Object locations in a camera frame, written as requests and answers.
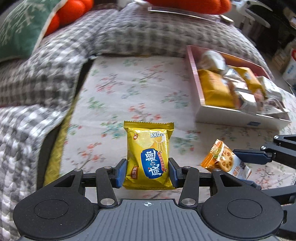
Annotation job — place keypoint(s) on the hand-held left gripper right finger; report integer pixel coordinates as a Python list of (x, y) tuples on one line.
[(173, 172)]

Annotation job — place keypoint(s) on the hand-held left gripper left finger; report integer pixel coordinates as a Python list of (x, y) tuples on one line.
[(121, 173)]

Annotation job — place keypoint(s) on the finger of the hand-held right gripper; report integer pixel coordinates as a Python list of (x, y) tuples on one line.
[(254, 156), (277, 193)]

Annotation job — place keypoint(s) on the orange lotus root packet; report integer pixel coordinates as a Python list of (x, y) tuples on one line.
[(219, 157)]

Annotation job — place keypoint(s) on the yellow blue-label cracker packet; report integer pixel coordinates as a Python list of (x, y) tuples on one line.
[(148, 148)]

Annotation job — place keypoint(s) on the pink cardboard box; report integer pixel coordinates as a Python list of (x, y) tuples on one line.
[(231, 115)]

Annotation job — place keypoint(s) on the white striped snack packet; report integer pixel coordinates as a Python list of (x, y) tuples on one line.
[(247, 100)]

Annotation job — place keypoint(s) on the white dark-print biscuit packet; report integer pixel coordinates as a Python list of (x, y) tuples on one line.
[(270, 89)]

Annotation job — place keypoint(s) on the large gold snack packet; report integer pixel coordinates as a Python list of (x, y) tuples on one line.
[(215, 90), (249, 78)]

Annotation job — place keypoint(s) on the plain white snack packet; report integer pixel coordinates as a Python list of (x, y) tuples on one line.
[(214, 60)]

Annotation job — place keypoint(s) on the yellow mat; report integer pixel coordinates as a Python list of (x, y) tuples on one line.
[(57, 143)]

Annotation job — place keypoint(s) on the white printed bag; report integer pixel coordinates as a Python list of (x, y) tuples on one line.
[(290, 69)]

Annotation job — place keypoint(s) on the floral bed sheet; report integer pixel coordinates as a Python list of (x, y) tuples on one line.
[(143, 81)]

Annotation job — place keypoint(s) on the brown cardboard stack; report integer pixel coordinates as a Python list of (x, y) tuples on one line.
[(279, 60)]

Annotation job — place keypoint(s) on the small metallic object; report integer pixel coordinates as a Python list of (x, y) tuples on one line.
[(226, 19)]

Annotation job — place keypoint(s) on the grey checked blanket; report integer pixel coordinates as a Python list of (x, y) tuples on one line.
[(138, 34)]

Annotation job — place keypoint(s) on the white office chair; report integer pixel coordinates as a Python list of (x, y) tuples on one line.
[(252, 11)]

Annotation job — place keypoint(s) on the flat box lid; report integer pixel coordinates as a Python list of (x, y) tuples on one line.
[(185, 15)]

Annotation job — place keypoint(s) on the large orange lobed cushion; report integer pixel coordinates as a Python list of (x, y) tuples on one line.
[(189, 5)]

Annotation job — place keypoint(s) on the small orange lobed cushion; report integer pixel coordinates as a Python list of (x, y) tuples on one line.
[(69, 14)]

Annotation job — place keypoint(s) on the green snowflake pillow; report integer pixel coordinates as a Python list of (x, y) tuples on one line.
[(20, 27)]

